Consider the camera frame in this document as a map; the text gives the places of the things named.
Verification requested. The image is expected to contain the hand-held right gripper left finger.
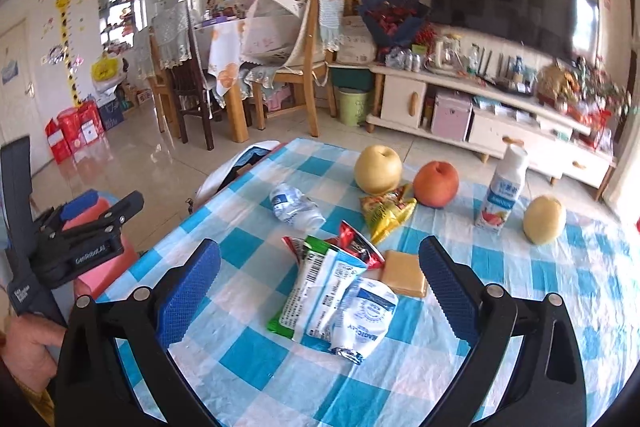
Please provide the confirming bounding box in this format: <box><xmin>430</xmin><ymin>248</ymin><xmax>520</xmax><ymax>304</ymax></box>
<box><xmin>52</xmin><ymin>238</ymin><xmax>223</xmax><ymax>427</ymax></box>

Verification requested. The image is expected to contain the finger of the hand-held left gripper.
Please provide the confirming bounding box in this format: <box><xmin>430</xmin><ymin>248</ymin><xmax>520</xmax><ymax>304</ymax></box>
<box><xmin>32</xmin><ymin>189</ymin><xmax>101</xmax><ymax>234</ymax></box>
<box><xmin>41</xmin><ymin>190</ymin><xmax>146</xmax><ymax>247</ymax></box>

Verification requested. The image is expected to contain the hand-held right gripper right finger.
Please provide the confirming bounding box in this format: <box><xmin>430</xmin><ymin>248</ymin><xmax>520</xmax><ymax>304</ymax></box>
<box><xmin>417</xmin><ymin>236</ymin><xmax>588</xmax><ymax>427</ymax></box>

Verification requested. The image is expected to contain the white blue pouch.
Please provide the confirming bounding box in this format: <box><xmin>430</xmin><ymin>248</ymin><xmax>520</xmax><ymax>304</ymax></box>
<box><xmin>329</xmin><ymin>276</ymin><xmax>400</xmax><ymax>364</ymax></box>

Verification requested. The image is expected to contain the red snack wrapper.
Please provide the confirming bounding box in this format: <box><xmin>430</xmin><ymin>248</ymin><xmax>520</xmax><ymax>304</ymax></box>
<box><xmin>337</xmin><ymin>220</ymin><xmax>387</xmax><ymax>271</ymax></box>

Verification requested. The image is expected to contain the green white wet wipes packet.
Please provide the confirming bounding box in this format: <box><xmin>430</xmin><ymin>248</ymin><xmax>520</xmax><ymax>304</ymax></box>
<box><xmin>266</xmin><ymin>235</ymin><xmax>370</xmax><ymax>344</ymax></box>

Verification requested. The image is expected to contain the person's left hand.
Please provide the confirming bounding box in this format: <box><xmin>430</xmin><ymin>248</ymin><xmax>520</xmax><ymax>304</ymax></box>
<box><xmin>0</xmin><ymin>314</ymin><xmax>69</xmax><ymax>395</ymax></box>

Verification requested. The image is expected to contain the tan square packet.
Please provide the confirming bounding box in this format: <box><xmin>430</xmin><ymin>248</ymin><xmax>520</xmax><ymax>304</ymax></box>
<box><xmin>379</xmin><ymin>250</ymin><xmax>429</xmax><ymax>299</ymax></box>

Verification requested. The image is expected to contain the red gift box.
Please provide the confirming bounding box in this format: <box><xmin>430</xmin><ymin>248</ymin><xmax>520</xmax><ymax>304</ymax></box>
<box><xmin>76</xmin><ymin>101</ymin><xmax>105</xmax><ymax>144</ymax></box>
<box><xmin>58</xmin><ymin>108</ymin><xmax>85</xmax><ymax>156</ymax></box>
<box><xmin>45</xmin><ymin>118</ymin><xmax>73</xmax><ymax>164</ymax></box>

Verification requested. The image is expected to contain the blue gift box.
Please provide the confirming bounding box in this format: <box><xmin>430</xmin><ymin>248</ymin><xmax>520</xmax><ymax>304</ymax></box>
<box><xmin>99</xmin><ymin>98</ymin><xmax>127</xmax><ymax>131</ymax></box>

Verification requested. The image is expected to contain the yellow snack wrapper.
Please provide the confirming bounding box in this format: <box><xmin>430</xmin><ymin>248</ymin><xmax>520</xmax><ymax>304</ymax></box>
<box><xmin>359</xmin><ymin>183</ymin><xmax>418</xmax><ymax>244</ymax></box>

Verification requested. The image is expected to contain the white yogurt bottle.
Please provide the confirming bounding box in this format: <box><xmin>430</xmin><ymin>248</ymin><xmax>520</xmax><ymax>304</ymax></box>
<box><xmin>473</xmin><ymin>143</ymin><xmax>530</xmax><ymax>236</ymax></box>

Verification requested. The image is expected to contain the red orange apple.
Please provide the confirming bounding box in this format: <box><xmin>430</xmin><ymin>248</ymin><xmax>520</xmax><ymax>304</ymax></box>
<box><xmin>412</xmin><ymin>160</ymin><xmax>460</xmax><ymax>209</ymax></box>

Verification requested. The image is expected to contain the yellow pear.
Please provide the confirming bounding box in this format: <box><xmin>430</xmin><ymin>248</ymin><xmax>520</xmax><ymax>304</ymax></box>
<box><xmin>354</xmin><ymin>144</ymin><xmax>404</xmax><ymax>196</ymax></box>
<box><xmin>522</xmin><ymin>195</ymin><xmax>568</xmax><ymax>246</ymax></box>

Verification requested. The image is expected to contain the blue checked tablecloth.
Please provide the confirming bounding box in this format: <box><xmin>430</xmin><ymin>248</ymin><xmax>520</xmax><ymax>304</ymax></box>
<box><xmin>92</xmin><ymin>138</ymin><xmax>636</xmax><ymax>427</ymax></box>

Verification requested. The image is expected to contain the dark wooden chair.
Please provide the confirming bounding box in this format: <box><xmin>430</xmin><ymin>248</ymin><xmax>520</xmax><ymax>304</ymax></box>
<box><xmin>169</xmin><ymin>56</ymin><xmax>217</xmax><ymax>151</ymax></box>
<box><xmin>146</xmin><ymin>1</ymin><xmax>197</xmax><ymax>138</ymax></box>

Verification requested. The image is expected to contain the crushed clear plastic bottle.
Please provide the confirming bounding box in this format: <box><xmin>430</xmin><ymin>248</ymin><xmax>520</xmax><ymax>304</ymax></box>
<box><xmin>269</xmin><ymin>182</ymin><xmax>327</xmax><ymax>228</ymax></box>

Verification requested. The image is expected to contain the yellow plastic bag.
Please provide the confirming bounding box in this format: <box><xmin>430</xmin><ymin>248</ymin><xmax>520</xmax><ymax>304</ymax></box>
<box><xmin>90</xmin><ymin>53</ymin><xmax>122</xmax><ymax>82</ymax></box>

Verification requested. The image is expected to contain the pink storage box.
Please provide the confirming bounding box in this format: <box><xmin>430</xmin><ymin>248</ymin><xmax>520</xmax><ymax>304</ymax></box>
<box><xmin>430</xmin><ymin>90</ymin><xmax>474</xmax><ymax>144</ymax></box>

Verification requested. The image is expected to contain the dining table printed cloth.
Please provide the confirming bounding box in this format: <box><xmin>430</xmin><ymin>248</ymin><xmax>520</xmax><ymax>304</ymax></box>
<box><xmin>192</xmin><ymin>16</ymin><xmax>252</xmax><ymax>144</ymax></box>

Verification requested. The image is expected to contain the white TV cabinet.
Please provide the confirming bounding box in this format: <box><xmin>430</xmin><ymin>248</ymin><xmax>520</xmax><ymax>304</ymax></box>
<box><xmin>366</xmin><ymin>61</ymin><xmax>618</xmax><ymax>202</ymax></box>

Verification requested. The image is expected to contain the green waste bin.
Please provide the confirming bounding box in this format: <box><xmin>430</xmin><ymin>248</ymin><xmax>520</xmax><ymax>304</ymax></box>
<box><xmin>334</xmin><ymin>86</ymin><xmax>373</xmax><ymax>128</ymax></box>

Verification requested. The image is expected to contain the golden ornament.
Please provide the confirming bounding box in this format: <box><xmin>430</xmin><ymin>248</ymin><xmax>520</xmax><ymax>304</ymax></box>
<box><xmin>536</xmin><ymin>63</ymin><xmax>576</xmax><ymax>104</ymax></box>

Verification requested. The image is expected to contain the glass kettle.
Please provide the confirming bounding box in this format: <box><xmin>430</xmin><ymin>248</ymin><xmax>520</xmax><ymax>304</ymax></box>
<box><xmin>433</xmin><ymin>35</ymin><xmax>463</xmax><ymax>68</ymax></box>

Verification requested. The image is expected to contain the wooden chair with white cloth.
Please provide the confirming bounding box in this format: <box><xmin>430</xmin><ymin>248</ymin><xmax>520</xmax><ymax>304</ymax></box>
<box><xmin>239</xmin><ymin>0</ymin><xmax>345</xmax><ymax>138</ymax></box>

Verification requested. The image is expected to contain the artificial flower cluster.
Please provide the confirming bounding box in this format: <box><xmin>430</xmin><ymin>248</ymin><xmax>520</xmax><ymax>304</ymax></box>
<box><xmin>574</xmin><ymin>56</ymin><xmax>633</xmax><ymax>110</ymax></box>

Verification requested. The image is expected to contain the white printed sack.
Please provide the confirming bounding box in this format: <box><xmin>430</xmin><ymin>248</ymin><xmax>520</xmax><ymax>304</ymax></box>
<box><xmin>335</xmin><ymin>17</ymin><xmax>379</xmax><ymax>68</ymax></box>

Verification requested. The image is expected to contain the dark blue flower bouquet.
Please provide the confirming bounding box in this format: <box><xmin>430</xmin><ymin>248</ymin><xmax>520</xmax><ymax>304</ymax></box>
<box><xmin>356</xmin><ymin>0</ymin><xmax>432</xmax><ymax>58</ymax></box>

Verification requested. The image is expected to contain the giraffe height wall sticker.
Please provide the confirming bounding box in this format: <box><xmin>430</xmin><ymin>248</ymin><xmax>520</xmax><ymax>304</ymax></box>
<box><xmin>53</xmin><ymin>0</ymin><xmax>85</xmax><ymax>108</ymax></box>

